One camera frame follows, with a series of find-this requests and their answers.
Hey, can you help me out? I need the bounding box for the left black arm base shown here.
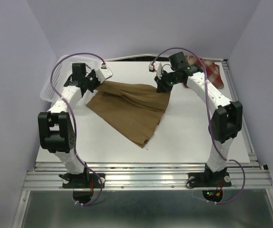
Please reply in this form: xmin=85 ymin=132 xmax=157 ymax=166
xmin=58 ymin=173 xmax=106 ymax=189

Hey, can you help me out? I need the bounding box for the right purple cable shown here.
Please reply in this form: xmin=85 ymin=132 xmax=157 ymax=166
xmin=149 ymin=47 xmax=248 ymax=205

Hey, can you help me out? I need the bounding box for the aluminium frame rail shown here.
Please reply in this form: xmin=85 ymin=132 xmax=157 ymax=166
xmin=12 ymin=59 xmax=273 ymax=228

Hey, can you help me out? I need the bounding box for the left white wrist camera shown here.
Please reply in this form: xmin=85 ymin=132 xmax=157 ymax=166
xmin=95 ymin=67 xmax=113 ymax=84

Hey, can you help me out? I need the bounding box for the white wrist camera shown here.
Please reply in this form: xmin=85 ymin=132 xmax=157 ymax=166
xmin=95 ymin=67 xmax=113 ymax=84
xmin=148 ymin=61 xmax=162 ymax=79

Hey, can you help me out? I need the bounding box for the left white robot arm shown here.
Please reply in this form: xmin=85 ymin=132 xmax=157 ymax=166
xmin=38 ymin=63 xmax=105 ymax=187

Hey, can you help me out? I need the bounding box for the purple cable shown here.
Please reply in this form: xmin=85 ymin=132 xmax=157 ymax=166
xmin=149 ymin=47 xmax=248 ymax=205
xmin=50 ymin=52 xmax=107 ymax=207

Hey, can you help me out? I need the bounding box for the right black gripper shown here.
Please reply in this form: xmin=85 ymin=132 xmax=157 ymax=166
xmin=154 ymin=69 xmax=181 ymax=93

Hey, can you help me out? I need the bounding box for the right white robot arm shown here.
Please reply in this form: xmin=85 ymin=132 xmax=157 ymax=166
xmin=148 ymin=52 xmax=243 ymax=185

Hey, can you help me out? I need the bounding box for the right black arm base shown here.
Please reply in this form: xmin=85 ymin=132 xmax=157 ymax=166
xmin=185 ymin=164 xmax=232 ymax=189

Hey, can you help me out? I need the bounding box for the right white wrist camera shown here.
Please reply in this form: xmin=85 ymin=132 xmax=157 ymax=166
xmin=148 ymin=61 xmax=162 ymax=79

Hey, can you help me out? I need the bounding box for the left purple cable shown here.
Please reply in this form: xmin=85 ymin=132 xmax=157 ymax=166
xmin=50 ymin=52 xmax=107 ymax=207

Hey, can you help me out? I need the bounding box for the brown skirt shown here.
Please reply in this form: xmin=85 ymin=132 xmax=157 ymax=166
xmin=86 ymin=81 xmax=171 ymax=148

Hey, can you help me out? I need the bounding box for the red plaid skirt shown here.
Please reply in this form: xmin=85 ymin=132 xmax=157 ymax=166
xmin=185 ymin=55 xmax=224 ymax=89

